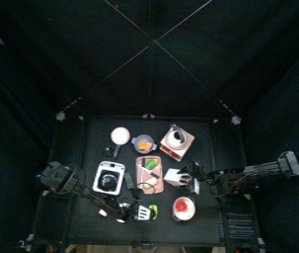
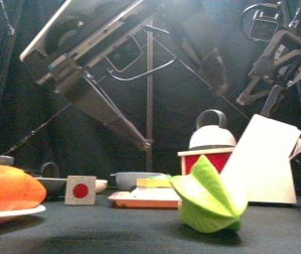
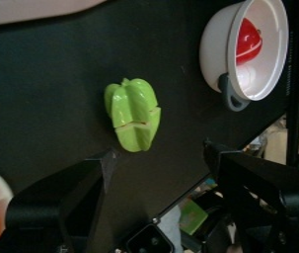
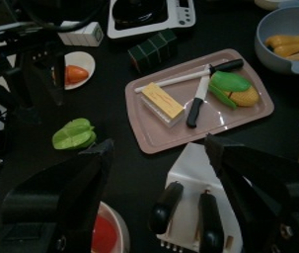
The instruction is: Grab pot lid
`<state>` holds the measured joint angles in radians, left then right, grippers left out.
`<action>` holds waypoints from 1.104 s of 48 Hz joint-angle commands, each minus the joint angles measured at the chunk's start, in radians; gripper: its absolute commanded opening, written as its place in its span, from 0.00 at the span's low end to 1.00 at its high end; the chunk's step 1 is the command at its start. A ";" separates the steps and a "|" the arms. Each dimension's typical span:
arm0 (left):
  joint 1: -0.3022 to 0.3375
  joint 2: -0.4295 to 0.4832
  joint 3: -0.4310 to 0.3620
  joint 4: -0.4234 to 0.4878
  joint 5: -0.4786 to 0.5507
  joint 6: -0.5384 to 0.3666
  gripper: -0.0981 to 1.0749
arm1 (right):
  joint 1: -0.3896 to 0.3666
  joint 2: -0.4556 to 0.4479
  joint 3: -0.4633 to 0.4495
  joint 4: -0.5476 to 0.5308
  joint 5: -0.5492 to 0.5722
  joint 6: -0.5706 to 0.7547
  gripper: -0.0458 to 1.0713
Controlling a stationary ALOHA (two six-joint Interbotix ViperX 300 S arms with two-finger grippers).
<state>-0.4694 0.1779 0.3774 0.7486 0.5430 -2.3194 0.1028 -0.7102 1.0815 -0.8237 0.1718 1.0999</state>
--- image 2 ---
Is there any metal stand pole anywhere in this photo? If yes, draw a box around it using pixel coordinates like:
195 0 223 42
145 19 156 173

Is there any white toy knife block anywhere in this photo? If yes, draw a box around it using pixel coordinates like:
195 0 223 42
220 113 301 205

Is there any white plate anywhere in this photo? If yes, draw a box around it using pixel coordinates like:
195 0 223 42
0 204 49 228

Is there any grey toy pot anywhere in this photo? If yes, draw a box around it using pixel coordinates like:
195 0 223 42
109 171 167 192

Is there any thin grey cable loop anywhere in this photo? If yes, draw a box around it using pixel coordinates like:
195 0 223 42
105 25 180 82

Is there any yellow toy block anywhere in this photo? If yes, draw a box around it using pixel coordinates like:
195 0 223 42
136 177 175 190

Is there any orange toy fruit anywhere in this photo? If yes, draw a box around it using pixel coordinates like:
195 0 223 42
0 163 49 213

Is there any white cube with red dot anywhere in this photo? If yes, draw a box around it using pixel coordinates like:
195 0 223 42
65 175 98 206

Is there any green toy star fruit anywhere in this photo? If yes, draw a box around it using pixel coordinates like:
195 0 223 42
169 154 250 234

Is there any red wooden toy stove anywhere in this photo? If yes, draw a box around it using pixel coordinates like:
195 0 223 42
177 147 236 177

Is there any small white bowl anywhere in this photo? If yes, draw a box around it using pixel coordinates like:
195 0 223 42
94 179 109 194

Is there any pink toy tray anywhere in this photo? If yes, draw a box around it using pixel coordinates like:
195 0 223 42
108 190 183 209

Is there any white toy kettle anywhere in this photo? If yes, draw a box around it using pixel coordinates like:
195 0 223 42
188 109 239 151

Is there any dark grey toy pan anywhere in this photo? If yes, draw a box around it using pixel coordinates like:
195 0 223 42
33 161 70 200

